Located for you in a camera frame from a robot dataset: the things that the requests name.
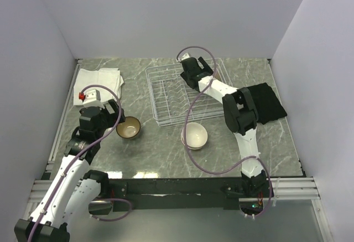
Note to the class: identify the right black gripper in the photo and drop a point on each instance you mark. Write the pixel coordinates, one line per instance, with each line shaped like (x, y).
(207, 68)

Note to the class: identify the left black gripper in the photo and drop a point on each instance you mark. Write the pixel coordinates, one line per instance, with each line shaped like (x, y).
(113, 119)

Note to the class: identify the black patterned bowl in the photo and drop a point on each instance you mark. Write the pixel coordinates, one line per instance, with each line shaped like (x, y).
(129, 129)

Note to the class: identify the beige floral bowl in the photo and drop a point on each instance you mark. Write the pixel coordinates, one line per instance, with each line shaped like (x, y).
(196, 134)

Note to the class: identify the plain beige bowl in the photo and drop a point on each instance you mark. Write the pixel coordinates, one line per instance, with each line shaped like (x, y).
(218, 75)

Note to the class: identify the red floral bowl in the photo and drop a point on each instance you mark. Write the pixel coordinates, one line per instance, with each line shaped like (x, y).
(196, 148)

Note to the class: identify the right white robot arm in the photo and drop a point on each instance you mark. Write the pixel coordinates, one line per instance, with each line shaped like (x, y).
(240, 116)

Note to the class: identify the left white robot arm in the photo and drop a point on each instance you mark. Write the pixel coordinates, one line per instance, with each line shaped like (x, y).
(75, 184)

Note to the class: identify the black folded cloth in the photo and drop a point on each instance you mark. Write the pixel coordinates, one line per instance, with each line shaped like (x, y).
(267, 104)

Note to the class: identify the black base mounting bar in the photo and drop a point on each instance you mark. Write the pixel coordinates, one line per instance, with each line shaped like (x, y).
(181, 193)

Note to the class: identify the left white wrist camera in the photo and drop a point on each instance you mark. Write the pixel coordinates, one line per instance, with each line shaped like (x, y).
(91, 99)

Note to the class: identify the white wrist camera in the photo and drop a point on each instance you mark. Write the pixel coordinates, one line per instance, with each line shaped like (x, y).
(183, 57)
(91, 99)

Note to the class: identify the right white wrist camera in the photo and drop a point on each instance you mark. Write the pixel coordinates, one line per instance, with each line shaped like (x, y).
(183, 57)

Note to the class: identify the white wire dish rack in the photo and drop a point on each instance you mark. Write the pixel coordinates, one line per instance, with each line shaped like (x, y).
(171, 97)

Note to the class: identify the aluminium frame rail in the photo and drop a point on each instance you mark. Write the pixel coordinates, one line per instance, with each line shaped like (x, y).
(291, 183)

